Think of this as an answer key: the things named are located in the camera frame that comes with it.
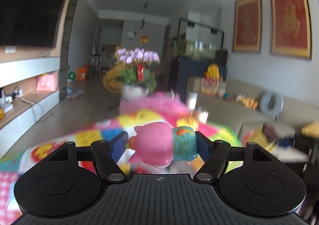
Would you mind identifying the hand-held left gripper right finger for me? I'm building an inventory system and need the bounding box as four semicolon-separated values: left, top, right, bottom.
193;130;283;183

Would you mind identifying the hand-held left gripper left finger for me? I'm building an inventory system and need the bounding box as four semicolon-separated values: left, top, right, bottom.
37;132;129;183

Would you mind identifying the pink pig toy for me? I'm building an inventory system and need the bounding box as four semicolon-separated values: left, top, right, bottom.
127;122;200;169

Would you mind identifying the yellow corn toy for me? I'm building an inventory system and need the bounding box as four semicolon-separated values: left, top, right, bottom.
301;124;319;138

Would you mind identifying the colourful cartoon play mat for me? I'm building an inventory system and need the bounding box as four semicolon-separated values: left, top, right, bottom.
0;109;243;191

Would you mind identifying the beige sofa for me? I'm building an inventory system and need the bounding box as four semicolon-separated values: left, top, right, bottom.
186;77;319;156

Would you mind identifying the pink cloth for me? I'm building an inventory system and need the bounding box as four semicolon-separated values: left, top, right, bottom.
120;92;190;118

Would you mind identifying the yellow and brown toy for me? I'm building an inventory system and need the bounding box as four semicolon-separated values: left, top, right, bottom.
243;124;280;152

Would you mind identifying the orange and white toy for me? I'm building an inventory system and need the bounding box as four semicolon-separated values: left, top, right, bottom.
235;94;258;110

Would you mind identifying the yellow beanbag chair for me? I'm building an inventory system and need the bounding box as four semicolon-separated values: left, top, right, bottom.
103;63;162;93

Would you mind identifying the grey neck pillow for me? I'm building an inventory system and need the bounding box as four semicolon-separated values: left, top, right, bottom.
259;91;284;117

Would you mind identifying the yellow plush toy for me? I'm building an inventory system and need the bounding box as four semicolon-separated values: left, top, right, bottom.
204;64;223;81

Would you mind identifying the potted pink orchid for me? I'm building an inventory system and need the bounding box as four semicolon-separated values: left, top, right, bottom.
113;48;160;101

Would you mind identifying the dark blue cabinet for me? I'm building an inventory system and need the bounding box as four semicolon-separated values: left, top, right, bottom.
169;49;228;102

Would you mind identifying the orange box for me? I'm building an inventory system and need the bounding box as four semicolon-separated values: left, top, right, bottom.
77;66;90;80

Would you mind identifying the pink gift bag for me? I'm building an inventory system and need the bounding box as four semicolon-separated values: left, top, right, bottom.
35;74;58;92

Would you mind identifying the dark side table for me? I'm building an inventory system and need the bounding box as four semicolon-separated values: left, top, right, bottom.
274;133;319;173

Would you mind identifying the glass fish tank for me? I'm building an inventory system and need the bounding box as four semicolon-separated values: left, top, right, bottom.
169;18;225;61

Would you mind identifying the large red framed picture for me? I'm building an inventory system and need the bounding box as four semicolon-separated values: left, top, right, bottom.
270;0;312;60

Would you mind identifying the black television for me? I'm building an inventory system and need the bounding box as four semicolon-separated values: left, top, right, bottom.
0;0;68;49

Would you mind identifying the television wall cabinet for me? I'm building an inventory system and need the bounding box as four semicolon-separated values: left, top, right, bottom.
0;0;88;131

